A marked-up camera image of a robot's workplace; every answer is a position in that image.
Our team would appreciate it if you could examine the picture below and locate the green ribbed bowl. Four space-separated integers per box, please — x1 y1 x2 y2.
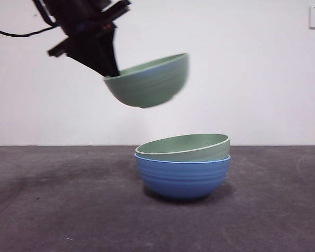
135 133 231 163
102 52 191 109

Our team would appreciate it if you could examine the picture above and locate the blue ribbed bowl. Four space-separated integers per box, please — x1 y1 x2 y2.
134 153 232 202

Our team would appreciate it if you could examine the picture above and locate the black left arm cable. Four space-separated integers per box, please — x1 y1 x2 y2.
0 25 57 38

